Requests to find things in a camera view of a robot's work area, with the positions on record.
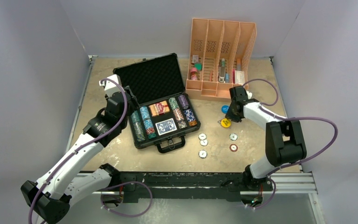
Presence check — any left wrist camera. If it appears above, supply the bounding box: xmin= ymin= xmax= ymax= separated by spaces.
xmin=99 ymin=74 xmax=121 ymax=97

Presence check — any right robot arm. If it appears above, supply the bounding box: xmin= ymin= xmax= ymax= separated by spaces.
xmin=225 ymin=86 xmax=307 ymax=190

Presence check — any black poker case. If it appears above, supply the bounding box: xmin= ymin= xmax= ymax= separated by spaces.
xmin=113 ymin=53 xmax=201 ymax=154

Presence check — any yellow round button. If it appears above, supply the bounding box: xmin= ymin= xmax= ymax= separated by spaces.
xmin=220 ymin=118 xmax=231 ymax=128

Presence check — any red white poker chip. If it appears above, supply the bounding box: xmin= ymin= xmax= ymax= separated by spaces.
xmin=229 ymin=144 xmax=238 ymax=152

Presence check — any black aluminium base frame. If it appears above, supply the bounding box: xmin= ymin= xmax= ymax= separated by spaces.
xmin=75 ymin=171 xmax=317 ymax=206

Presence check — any blue playing card deck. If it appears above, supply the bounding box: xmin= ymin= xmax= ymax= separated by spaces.
xmin=155 ymin=118 xmax=177 ymax=136

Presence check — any blue round button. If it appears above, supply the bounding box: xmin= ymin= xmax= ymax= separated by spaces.
xmin=221 ymin=105 xmax=229 ymax=114

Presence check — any blue red green chip row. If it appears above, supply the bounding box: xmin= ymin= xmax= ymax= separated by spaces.
xmin=143 ymin=119 xmax=157 ymax=139

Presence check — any navy orange chip row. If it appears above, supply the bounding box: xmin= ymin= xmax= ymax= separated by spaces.
xmin=184 ymin=109 xmax=197 ymax=126

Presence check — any dark green 50 chip stack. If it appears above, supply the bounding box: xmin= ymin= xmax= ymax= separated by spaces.
xmin=131 ymin=111 xmax=141 ymax=123

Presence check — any white blue 10 chip stack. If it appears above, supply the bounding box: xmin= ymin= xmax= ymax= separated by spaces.
xmin=139 ymin=106 xmax=151 ymax=121

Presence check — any purple chip row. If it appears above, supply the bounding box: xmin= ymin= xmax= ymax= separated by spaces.
xmin=178 ymin=95 xmax=189 ymax=110

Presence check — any pink tape roll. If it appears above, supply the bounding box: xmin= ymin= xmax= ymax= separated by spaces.
xmin=190 ymin=68 xmax=199 ymax=80

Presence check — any white red box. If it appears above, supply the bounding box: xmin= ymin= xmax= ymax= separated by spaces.
xmin=233 ymin=70 xmax=245 ymax=85

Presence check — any green white chip row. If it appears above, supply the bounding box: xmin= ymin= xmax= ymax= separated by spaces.
xmin=168 ymin=97 xmax=179 ymax=111

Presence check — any red playing card deck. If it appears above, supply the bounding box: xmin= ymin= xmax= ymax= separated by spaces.
xmin=149 ymin=100 xmax=170 ymax=117

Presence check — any orange desk organizer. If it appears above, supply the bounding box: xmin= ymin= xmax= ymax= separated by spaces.
xmin=186 ymin=18 xmax=257 ymax=102

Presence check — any pink brown chip row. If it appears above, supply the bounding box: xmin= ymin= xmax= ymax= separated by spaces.
xmin=173 ymin=108 xmax=187 ymax=129

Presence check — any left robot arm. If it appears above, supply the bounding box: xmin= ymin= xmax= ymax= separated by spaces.
xmin=21 ymin=85 xmax=139 ymax=224

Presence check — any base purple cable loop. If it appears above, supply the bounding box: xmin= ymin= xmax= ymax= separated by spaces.
xmin=100 ymin=179 xmax=154 ymax=217

